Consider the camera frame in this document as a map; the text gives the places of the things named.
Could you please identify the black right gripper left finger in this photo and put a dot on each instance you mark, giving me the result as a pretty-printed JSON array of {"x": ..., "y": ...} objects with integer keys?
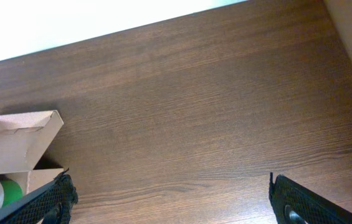
[{"x": 52, "y": 204}]

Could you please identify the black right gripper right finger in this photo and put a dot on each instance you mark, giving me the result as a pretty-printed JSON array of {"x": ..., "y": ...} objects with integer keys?
[{"x": 292, "y": 203}]

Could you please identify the green tape roll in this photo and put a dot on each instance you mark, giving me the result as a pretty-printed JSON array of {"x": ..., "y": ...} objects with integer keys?
[{"x": 12, "y": 191}]

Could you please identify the brown cardboard box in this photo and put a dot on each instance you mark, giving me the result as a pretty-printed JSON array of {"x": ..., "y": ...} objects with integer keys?
[{"x": 24, "y": 138}]

